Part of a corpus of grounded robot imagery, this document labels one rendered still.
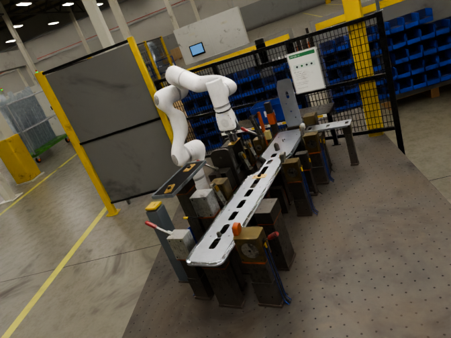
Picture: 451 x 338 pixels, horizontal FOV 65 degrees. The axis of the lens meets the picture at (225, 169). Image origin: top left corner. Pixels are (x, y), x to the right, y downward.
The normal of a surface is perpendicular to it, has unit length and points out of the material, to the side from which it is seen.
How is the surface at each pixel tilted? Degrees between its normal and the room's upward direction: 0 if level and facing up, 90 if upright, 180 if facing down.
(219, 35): 90
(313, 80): 90
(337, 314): 0
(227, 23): 90
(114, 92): 90
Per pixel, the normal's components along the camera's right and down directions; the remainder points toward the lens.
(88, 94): -0.10, 0.41
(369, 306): -0.32, -0.87
